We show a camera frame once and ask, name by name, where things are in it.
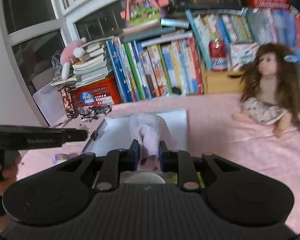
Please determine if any black wire toy cart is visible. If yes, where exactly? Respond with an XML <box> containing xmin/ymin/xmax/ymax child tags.
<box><xmin>76</xmin><ymin>105</ymin><xmax>112</xmax><ymax>126</ymax></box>

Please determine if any row of upright children's books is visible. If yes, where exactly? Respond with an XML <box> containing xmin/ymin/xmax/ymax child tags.
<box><xmin>106</xmin><ymin>28</ymin><xmax>203</xmax><ymax>102</ymax></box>

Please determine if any pink plush bunny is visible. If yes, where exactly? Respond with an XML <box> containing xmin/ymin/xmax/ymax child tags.
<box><xmin>60</xmin><ymin>37</ymin><xmax>87</xmax><ymax>80</ymax></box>

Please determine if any pink cloth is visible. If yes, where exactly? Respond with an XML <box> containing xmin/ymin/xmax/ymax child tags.
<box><xmin>129</xmin><ymin>113</ymin><xmax>177</xmax><ymax>173</ymax></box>

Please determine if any purple round toy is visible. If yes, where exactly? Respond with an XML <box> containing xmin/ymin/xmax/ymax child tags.
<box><xmin>52</xmin><ymin>153</ymin><xmax>78</xmax><ymax>165</ymax></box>

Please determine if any triangular toy house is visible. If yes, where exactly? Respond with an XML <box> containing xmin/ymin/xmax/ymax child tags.
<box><xmin>120</xmin><ymin>0</ymin><xmax>169</xmax><ymax>27</ymax></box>

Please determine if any white shallow tray box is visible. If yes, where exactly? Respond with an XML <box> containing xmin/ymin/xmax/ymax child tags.
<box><xmin>82</xmin><ymin>109</ymin><xmax>187</xmax><ymax>157</ymax></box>

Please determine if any red plastic basket left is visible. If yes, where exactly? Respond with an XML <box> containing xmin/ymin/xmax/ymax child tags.
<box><xmin>71</xmin><ymin>75</ymin><xmax>122</xmax><ymax>107</ymax></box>

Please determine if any stack of grey books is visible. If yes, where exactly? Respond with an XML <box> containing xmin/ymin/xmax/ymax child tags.
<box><xmin>51</xmin><ymin>38</ymin><xmax>113</xmax><ymax>88</ymax></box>

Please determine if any right row of books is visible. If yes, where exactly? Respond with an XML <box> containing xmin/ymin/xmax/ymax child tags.
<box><xmin>185</xmin><ymin>8</ymin><xmax>300</xmax><ymax>71</ymax></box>

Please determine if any white tissue box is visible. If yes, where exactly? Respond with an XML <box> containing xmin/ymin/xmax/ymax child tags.
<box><xmin>230</xmin><ymin>43</ymin><xmax>259</xmax><ymax>71</ymax></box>

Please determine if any person's left hand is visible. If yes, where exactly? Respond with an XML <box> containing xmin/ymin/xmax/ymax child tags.
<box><xmin>0</xmin><ymin>151</ymin><xmax>21</xmax><ymax>196</ymax></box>

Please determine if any brown-haired baby doll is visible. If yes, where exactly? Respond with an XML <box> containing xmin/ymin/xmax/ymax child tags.
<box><xmin>232</xmin><ymin>43</ymin><xmax>300</xmax><ymax>138</ymax></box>

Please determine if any small wooden drawer box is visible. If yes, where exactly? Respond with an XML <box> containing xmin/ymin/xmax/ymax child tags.
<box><xmin>200</xmin><ymin>61</ymin><xmax>243</xmax><ymax>94</ymax></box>

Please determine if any pink tablecloth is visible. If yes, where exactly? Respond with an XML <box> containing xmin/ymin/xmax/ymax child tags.
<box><xmin>16</xmin><ymin>93</ymin><xmax>300</xmax><ymax>235</ymax></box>

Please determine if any dark red snack box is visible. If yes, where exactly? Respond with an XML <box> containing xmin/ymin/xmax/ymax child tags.
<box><xmin>61</xmin><ymin>87</ymin><xmax>78</xmax><ymax>119</ymax></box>

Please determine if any red Budweiser can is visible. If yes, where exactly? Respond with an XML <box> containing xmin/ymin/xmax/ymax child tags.
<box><xmin>209</xmin><ymin>41</ymin><xmax>228</xmax><ymax>72</ymax></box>

